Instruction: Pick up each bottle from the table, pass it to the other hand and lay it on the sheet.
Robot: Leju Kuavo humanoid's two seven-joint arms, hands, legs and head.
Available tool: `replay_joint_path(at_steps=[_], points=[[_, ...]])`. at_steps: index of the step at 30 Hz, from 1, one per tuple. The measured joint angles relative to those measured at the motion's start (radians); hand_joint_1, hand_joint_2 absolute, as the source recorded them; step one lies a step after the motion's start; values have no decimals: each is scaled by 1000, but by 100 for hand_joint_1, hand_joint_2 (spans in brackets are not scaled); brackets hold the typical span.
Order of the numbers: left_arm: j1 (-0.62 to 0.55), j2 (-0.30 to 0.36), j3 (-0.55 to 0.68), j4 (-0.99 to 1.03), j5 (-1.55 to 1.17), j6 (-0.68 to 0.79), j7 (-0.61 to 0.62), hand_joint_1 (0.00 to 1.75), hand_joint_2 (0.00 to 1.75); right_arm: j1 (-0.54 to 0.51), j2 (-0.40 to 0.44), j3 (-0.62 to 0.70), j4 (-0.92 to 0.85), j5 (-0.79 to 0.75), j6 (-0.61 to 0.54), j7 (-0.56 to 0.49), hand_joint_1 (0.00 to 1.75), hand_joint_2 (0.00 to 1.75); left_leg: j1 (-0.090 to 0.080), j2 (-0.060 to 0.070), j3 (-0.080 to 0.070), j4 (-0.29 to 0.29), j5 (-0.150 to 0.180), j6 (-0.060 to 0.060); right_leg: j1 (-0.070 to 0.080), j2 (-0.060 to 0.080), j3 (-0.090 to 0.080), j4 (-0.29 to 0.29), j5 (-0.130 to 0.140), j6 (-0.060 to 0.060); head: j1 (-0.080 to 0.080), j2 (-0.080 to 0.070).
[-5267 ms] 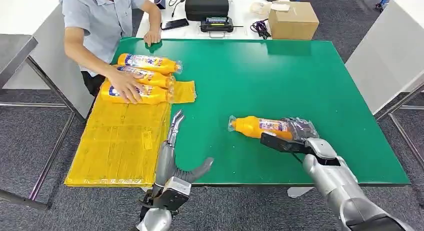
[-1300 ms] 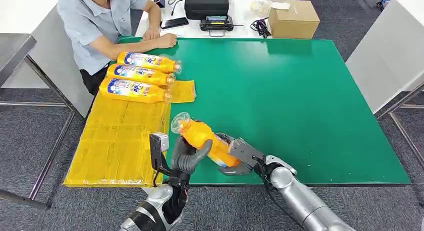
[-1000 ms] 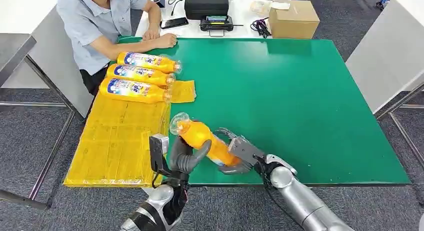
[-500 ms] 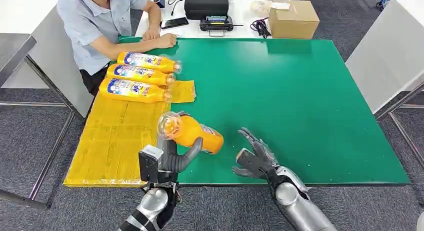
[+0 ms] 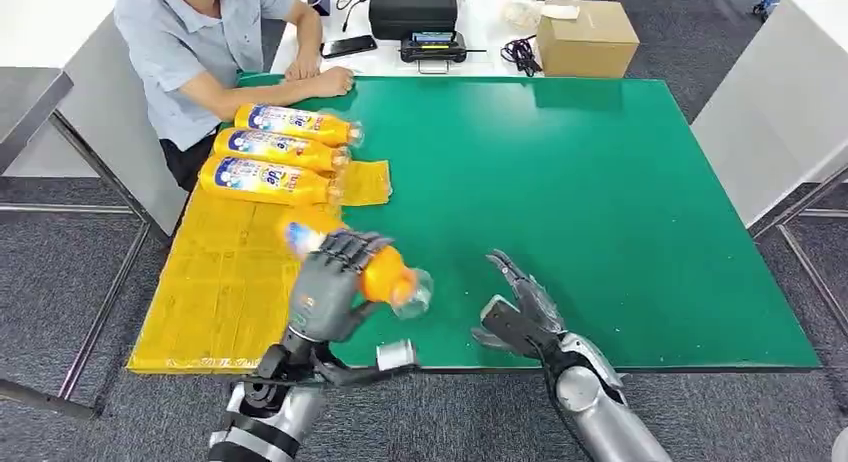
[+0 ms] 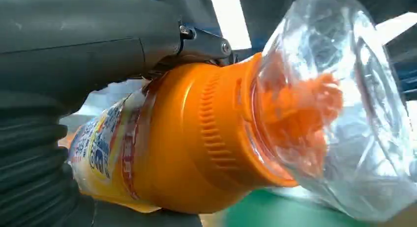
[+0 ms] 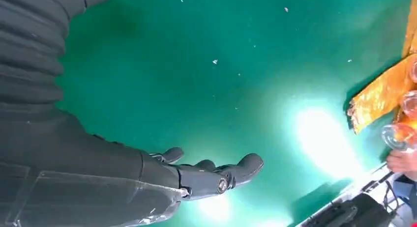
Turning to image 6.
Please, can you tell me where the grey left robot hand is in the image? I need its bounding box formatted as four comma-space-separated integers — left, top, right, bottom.
0, 0, 236, 227

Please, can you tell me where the orange drink bottle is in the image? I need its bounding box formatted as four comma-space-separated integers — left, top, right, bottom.
66, 0, 417, 224

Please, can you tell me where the green table mat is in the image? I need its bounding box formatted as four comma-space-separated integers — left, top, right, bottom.
224, 188, 370, 227

